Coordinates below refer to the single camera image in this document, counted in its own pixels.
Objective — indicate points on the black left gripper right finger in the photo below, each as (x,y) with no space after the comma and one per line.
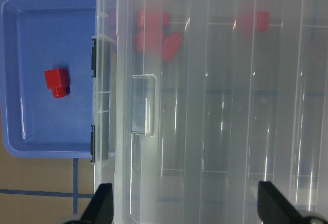
(273,207)

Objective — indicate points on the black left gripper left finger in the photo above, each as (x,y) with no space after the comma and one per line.
(101,206)

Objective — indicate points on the clear plastic box lid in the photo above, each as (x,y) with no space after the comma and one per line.
(217,106)

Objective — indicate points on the red block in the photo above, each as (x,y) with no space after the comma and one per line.
(247,21)
(57,82)
(148,41)
(151,18)
(170,46)

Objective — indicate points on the clear plastic storage box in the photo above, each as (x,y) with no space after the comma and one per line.
(107,80)

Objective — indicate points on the blue plastic tray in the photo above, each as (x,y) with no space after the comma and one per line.
(40,35)

